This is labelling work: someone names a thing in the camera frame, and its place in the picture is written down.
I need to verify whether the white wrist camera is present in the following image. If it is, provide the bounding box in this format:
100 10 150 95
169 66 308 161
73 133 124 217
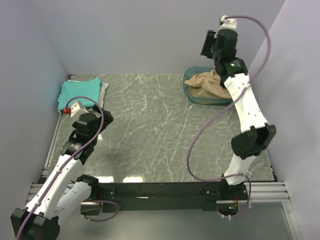
64 101 88 121
218 15 237 31

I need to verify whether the black base crossbar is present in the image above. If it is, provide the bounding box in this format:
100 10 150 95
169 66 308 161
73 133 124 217
88 180 249 212

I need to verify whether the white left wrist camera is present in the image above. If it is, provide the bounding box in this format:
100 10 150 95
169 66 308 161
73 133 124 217
64 101 88 121

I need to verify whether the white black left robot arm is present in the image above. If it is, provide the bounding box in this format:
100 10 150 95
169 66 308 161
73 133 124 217
10 102 114 240

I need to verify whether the teal plastic basket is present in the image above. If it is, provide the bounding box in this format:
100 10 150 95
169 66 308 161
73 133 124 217
182 67 232 106

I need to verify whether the folded teal t shirt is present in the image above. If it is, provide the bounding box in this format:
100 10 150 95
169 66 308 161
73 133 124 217
57 77 104 112

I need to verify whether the tan t shirt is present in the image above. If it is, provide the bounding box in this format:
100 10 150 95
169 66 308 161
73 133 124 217
184 69 232 100

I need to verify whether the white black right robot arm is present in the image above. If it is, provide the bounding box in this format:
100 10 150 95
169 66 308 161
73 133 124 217
200 29 277 200

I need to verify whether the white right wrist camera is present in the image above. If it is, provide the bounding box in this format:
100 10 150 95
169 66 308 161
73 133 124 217
218 15 237 31

